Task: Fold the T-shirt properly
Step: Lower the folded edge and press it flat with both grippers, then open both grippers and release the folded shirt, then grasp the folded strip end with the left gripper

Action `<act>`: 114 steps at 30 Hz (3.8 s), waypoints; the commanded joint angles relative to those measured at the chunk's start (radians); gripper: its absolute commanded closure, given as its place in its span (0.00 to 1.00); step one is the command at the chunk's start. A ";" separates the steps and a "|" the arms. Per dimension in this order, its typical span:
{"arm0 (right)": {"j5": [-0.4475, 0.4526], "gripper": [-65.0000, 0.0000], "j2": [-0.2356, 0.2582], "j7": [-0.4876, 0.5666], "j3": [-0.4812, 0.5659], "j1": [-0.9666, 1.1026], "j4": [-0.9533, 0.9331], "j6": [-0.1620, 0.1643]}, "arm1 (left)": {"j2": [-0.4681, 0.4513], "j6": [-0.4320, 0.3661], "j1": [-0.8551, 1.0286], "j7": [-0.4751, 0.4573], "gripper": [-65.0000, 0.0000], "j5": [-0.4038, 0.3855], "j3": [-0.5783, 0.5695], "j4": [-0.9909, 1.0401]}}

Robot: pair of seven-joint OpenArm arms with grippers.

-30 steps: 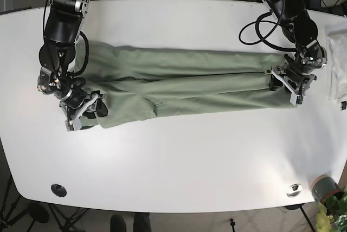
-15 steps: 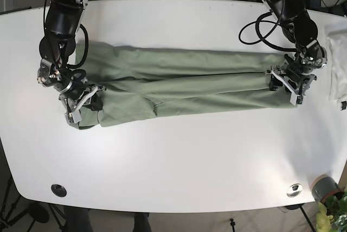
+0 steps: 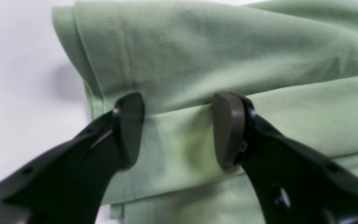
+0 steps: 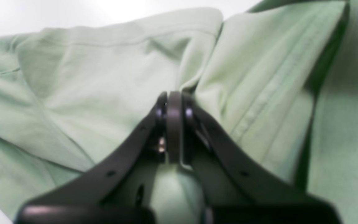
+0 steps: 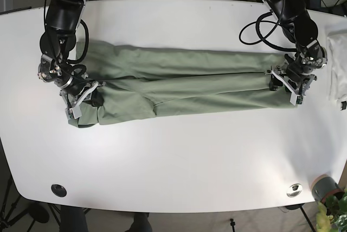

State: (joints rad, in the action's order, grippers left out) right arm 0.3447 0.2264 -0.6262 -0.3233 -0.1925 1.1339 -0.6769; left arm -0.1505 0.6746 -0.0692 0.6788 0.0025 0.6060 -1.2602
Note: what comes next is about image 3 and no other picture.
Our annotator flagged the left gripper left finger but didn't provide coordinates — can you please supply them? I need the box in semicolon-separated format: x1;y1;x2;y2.
0;93;145;224

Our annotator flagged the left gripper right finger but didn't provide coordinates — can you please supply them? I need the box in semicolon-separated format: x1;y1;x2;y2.
212;92;358;224

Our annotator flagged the sage green T-shirt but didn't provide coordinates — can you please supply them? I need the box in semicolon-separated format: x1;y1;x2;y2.
52;0;358;224

